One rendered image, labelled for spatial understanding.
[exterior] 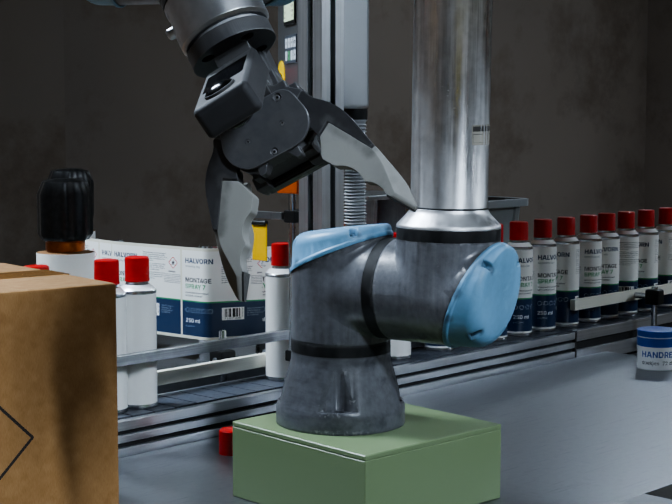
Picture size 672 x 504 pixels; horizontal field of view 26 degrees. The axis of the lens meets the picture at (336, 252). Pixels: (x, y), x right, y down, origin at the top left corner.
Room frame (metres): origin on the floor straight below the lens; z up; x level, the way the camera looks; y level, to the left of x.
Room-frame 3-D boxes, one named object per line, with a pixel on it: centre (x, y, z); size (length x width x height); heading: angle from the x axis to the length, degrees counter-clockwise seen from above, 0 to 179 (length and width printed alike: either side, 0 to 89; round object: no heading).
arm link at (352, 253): (1.67, -0.01, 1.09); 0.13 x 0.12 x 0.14; 59
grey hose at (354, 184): (2.13, -0.03, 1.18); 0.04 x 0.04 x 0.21
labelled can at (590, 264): (2.77, -0.48, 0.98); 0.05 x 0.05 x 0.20
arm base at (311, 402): (1.68, -0.01, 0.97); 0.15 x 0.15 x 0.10
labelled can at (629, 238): (2.88, -0.57, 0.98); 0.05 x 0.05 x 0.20
